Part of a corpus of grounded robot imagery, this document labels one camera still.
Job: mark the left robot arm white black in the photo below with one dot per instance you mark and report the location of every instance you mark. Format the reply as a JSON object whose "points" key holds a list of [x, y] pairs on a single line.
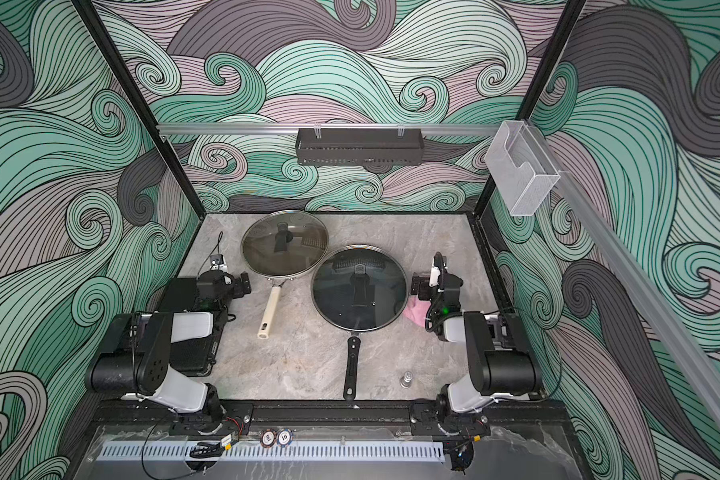
{"points": [[163, 356]]}

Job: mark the glass lid of brown pan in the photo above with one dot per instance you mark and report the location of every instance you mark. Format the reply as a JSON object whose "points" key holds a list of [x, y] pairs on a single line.
{"points": [[285, 244]]}

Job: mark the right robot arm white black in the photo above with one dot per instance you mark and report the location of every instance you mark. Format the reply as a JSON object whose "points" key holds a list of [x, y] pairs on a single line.
{"points": [[500, 366]]}

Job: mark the white slotted cable duct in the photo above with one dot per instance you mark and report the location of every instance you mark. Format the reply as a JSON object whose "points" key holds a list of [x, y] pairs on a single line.
{"points": [[355, 451]]}

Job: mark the black wall shelf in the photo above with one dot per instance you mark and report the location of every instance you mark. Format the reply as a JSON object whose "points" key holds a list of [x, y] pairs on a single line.
{"points": [[373, 147]]}

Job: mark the pink microfibre cloth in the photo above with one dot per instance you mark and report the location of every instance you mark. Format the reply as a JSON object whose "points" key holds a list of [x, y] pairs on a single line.
{"points": [[416, 310]]}

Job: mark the aluminium rail wall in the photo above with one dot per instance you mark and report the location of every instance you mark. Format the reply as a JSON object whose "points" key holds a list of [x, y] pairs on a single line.
{"points": [[250, 128], [698, 369]]}

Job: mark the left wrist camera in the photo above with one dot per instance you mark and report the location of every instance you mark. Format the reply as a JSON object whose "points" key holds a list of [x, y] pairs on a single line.
{"points": [[217, 261]]}

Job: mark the brown pan with cream handle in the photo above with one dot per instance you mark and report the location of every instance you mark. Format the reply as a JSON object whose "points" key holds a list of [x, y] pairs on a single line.
{"points": [[277, 282]]}

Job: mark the aluminium rail right wall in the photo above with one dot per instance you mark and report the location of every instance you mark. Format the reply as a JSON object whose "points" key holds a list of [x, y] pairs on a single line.
{"points": [[698, 369]]}

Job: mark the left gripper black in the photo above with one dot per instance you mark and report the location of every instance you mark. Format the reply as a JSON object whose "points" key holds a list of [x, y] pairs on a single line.
{"points": [[236, 285]]}

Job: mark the glass lid of black pan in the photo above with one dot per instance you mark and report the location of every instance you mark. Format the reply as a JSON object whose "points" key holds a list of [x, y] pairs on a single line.
{"points": [[359, 288]]}

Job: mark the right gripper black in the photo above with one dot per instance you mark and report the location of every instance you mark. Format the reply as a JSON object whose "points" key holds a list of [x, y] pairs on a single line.
{"points": [[423, 283]]}

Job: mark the aluminium rail back wall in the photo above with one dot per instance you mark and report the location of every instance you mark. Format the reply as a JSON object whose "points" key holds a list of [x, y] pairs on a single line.
{"points": [[250, 128]]}

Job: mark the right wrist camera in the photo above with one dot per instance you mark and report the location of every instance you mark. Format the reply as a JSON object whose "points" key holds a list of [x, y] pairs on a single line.
{"points": [[438, 269]]}

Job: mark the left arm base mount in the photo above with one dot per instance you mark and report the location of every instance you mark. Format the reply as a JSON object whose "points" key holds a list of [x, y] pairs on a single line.
{"points": [[231, 417]]}

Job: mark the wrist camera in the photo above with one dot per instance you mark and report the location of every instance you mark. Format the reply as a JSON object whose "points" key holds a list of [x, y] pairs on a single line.
{"points": [[438, 269], [217, 261]]}

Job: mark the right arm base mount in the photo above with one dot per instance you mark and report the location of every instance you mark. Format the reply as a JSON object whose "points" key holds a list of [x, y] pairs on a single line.
{"points": [[434, 418]]}

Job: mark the round button pair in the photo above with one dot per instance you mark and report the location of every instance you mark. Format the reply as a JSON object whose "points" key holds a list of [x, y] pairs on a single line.
{"points": [[270, 438]]}

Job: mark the clear plastic wall box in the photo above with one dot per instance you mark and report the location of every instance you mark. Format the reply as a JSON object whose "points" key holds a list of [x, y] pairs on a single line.
{"points": [[523, 167]]}

